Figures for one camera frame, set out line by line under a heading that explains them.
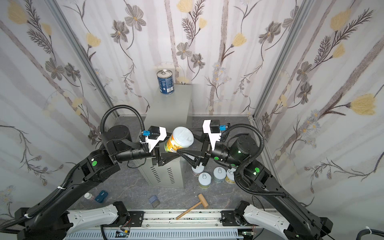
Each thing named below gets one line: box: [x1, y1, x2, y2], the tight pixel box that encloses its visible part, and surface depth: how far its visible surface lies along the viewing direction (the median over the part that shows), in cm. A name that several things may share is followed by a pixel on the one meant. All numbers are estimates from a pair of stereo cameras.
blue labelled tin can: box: [156, 69, 175, 96], surface depth 81 cm
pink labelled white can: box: [191, 165, 205, 177], surface depth 88 cm
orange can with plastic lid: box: [164, 126, 195, 153], surface depth 49 cm
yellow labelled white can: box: [225, 168, 237, 185], surface depth 86 cm
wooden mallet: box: [176, 193, 209, 220], surface depth 80 cm
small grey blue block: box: [149, 195, 161, 209], surface depth 80 cm
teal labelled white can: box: [213, 166, 227, 183], surface depth 86 cm
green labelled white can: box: [198, 172, 212, 190], surface depth 84 cm
